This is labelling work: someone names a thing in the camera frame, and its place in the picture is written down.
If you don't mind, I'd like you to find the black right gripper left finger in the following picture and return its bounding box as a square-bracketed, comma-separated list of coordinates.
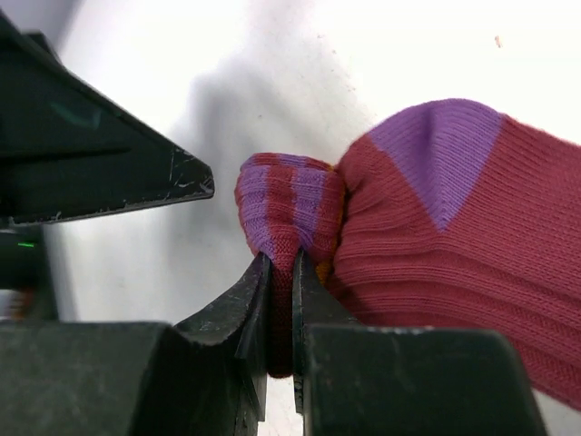
[1, 255, 271, 435]

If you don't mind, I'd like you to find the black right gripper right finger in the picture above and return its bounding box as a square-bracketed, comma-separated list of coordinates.
[292, 253, 547, 435]

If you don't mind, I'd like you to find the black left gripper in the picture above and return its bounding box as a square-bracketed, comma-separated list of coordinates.
[1, 17, 214, 321]

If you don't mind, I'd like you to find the maroon purple ribbed sock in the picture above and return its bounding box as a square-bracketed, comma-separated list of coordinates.
[235, 99, 580, 408]

